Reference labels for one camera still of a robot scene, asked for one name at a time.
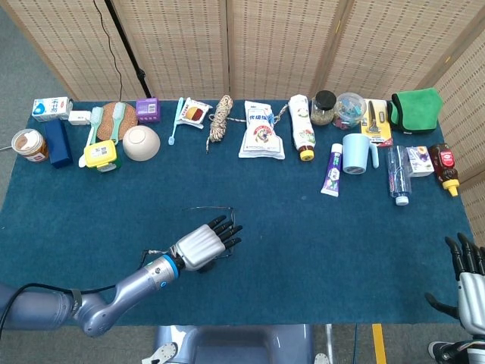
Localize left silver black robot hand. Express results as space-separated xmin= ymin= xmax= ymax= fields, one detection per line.
xmin=172 ymin=215 xmax=243 ymax=275

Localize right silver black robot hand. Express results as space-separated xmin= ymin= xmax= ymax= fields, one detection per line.
xmin=424 ymin=232 xmax=485 ymax=337

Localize thin-framed eyeglasses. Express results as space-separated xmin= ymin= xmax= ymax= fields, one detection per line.
xmin=180 ymin=205 xmax=236 ymax=261

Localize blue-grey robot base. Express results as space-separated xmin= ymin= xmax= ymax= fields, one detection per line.
xmin=153 ymin=324 xmax=315 ymax=364

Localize blue table cloth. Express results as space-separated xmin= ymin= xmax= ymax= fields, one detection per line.
xmin=0 ymin=99 xmax=479 ymax=327

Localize beige bowl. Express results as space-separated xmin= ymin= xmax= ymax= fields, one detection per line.
xmin=122 ymin=124 xmax=161 ymax=162

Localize white printed powder bag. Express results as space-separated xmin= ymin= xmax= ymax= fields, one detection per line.
xmin=238 ymin=100 xmax=286 ymax=160

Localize light blue toothbrush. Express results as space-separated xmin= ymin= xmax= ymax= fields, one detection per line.
xmin=168 ymin=97 xmax=185 ymax=146

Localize white red snack packet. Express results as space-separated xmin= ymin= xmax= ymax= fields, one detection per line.
xmin=178 ymin=97 xmax=213 ymax=130

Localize green container yellow lid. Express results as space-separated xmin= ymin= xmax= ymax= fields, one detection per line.
xmin=83 ymin=140 xmax=123 ymax=174

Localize brown honey bottle yellow cap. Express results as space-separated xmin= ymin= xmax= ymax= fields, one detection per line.
xmin=428 ymin=143 xmax=461 ymax=198

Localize clear water bottle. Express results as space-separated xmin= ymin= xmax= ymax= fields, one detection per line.
xmin=386 ymin=145 xmax=412 ymax=206

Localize purple box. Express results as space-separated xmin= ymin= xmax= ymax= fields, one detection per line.
xmin=135 ymin=97 xmax=161 ymax=124

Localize small white purple carton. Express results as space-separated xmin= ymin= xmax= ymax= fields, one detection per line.
xmin=405 ymin=146 xmax=435 ymax=178

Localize white table leg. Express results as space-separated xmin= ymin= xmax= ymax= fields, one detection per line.
xmin=324 ymin=324 xmax=336 ymax=361

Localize purple white toothpaste tube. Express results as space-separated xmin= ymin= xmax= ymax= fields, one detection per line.
xmin=320 ymin=143 xmax=344 ymax=197

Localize round woven brown coaster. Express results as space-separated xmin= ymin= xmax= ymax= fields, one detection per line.
xmin=96 ymin=101 xmax=138 ymax=142

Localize mint green brush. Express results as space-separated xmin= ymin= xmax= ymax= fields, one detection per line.
xmin=78 ymin=106 xmax=105 ymax=168
xmin=111 ymin=102 xmax=127 ymax=146

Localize white bottle yellow cap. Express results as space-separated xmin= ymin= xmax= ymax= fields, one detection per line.
xmin=288 ymin=94 xmax=317 ymax=162

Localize dark blue box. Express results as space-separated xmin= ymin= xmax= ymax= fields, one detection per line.
xmin=43 ymin=119 xmax=74 ymax=169

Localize small white box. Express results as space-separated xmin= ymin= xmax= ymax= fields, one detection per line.
xmin=67 ymin=110 xmax=92 ymax=126

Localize light blue mug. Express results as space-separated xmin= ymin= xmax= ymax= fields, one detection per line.
xmin=342 ymin=133 xmax=380 ymax=175

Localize glass jar black lid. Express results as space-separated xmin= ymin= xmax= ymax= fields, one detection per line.
xmin=310 ymin=89 xmax=337 ymax=127

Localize green folded cloth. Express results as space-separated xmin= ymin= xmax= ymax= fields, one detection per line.
xmin=386 ymin=87 xmax=444 ymax=134

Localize white blue milk carton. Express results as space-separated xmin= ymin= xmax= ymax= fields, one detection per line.
xmin=31 ymin=96 xmax=74 ymax=123

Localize razor in yellow package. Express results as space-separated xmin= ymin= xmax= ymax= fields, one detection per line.
xmin=359 ymin=99 xmax=394 ymax=147

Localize clear tub of clips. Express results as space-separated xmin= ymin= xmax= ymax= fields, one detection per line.
xmin=332 ymin=92 xmax=367 ymax=130

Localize black stand pole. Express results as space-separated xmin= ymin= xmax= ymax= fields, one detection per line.
xmin=104 ymin=0 xmax=152 ymax=99

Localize bamboo folding screen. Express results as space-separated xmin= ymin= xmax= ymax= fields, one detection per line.
xmin=0 ymin=0 xmax=485 ymax=247

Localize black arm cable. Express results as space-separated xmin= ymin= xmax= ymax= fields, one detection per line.
xmin=0 ymin=283 xmax=117 ymax=331

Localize coiled braided rope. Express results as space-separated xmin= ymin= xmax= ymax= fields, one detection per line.
xmin=205 ymin=94 xmax=289 ymax=153

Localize thin black hanging cable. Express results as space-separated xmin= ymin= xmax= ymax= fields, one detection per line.
xmin=92 ymin=0 xmax=124 ymax=102

